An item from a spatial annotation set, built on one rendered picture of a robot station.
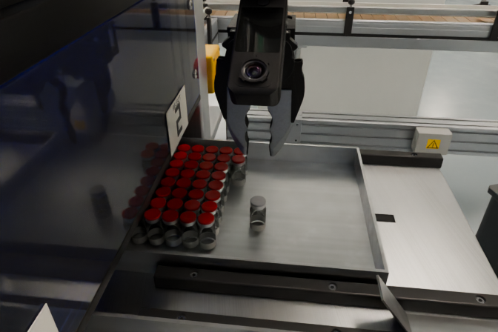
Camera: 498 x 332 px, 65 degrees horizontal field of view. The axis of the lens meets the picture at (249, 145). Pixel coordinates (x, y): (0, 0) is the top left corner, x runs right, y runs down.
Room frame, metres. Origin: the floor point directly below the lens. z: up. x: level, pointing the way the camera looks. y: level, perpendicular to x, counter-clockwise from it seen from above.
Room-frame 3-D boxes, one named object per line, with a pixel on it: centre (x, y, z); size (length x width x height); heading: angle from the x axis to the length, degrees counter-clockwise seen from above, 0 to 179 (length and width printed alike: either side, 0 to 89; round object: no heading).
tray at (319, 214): (0.44, 0.00, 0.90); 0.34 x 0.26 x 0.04; 84
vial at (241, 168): (0.50, 0.02, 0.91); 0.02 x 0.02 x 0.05
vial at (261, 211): (0.40, -0.01, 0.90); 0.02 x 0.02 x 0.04
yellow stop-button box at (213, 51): (0.70, 0.09, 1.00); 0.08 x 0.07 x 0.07; 84
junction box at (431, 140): (1.26, -0.68, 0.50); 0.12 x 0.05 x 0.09; 84
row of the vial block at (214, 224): (0.44, 0.04, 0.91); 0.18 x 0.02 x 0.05; 174
